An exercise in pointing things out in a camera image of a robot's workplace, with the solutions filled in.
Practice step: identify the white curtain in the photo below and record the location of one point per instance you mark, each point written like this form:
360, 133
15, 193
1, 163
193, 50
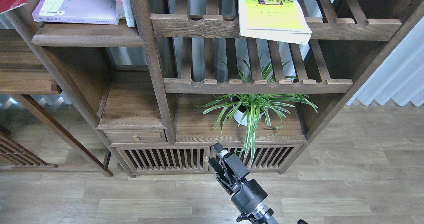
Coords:
400, 77

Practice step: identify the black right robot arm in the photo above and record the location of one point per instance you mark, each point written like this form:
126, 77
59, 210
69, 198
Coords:
260, 215

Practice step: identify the yellow green book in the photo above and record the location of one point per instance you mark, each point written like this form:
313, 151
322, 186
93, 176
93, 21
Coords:
277, 20

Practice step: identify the dark wooden bookshelf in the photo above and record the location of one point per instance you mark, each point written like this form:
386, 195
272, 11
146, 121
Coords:
150, 79

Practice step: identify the brass drawer knob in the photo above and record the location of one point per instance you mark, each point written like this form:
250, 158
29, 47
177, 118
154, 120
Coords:
136, 138

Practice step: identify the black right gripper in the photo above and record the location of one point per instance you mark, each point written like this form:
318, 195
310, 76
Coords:
231, 170

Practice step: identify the green spider plant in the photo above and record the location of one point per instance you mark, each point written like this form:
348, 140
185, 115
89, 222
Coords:
273, 106

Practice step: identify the white lavender book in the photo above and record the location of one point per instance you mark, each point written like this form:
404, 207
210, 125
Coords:
77, 11

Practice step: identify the white plant pot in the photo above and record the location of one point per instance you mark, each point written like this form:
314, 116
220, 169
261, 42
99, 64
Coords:
239, 113

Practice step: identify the white upright book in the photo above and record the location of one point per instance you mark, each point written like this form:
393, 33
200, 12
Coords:
124, 9

